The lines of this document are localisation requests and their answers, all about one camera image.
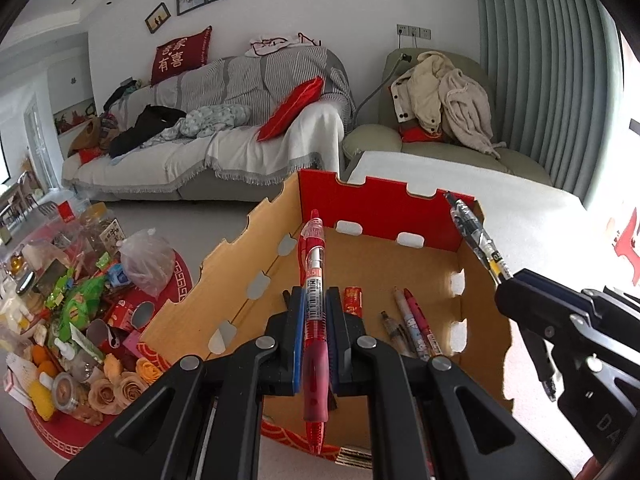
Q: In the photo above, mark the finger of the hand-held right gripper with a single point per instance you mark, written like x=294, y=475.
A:
x=530, y=310
x=555, y=287

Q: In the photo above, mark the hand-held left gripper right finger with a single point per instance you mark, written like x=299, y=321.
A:
x=334, y=340

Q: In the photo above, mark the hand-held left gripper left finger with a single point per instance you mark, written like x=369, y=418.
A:
x=297, y=340

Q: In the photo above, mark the red marker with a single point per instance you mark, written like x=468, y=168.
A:
x=353, y=300

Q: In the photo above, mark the clear barrel pen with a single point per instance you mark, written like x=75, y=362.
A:
x=395, y=332

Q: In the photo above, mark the red gel pen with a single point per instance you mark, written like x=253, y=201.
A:
x=314, y=270

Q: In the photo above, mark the white cartoon print pen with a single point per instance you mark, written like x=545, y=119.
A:
x=407, y=320

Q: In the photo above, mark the red cardboard box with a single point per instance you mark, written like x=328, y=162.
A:
x=350, y=260

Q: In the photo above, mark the pink pen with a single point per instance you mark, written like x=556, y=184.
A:
x=422, y=322

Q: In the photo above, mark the clear black gel pen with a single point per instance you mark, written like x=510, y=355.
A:
x=475, y=232

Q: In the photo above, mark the red window decoration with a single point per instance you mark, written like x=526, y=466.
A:
x=627, y=247

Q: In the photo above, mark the round red mat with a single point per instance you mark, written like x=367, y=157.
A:
x=180, y=280

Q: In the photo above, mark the clear plastic bag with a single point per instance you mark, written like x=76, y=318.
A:
x=147, y=262

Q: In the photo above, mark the bunch of artificial roses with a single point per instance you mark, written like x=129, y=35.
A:
x=125, y=385

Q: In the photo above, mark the sofa with grey striped throw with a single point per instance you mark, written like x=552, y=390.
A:
x=250, y=160

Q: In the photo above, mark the green armchair with clothes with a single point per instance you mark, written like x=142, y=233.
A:
x=380, y=142

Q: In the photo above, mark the red cloth on armchair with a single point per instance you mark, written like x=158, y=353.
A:
x=420, y=132

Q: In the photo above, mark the beige jacket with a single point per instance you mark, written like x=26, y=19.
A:
x=450, y=100

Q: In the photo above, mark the green snack packets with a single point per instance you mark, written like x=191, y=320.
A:
x=80, y=305

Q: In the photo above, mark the grey-green curtain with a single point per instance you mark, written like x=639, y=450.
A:
x=540, y=60

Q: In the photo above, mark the plain red cushion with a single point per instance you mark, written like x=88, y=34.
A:
x=290, y=110

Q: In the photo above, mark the light blue blanket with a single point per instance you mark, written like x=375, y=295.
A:
x=210, y=120

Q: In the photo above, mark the black clothing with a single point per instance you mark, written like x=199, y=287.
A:
x=145, y=127

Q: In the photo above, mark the white garment with red trim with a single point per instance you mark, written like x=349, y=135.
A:
x=280, y=44

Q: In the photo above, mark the dark red printed cushion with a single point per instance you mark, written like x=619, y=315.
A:
x=180, y=57

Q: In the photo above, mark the wall socket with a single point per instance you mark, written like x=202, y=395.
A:
x=414, y=31

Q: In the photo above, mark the small picture frame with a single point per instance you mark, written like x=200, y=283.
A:
x=158, y=18

